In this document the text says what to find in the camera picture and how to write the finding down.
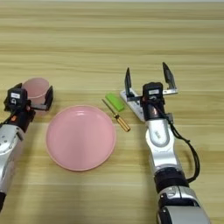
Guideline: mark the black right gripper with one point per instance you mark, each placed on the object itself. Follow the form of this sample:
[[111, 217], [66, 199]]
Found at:
[[153, 109]]

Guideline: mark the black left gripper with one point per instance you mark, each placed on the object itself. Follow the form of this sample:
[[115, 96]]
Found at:
[[23, 118]]

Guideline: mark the pink plastic cup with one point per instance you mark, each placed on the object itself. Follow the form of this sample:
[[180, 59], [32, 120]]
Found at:
[[36, 87]]

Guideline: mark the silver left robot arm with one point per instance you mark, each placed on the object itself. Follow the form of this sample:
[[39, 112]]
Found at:
[[8, 151]]

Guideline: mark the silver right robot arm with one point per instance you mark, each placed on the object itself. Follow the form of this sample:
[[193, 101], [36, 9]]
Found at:
[[163, 148]]

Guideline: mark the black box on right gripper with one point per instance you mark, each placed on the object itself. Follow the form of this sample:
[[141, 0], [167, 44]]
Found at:
[[152, 91]]

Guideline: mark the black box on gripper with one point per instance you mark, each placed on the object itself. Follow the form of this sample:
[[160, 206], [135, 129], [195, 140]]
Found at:
[[17, 97], [152, 91]]

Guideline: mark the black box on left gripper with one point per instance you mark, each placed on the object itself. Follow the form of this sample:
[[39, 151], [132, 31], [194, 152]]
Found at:
[[17, 97]]

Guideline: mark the pink round plate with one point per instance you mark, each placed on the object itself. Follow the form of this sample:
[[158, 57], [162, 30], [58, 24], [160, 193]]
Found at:
[[80, 138]]

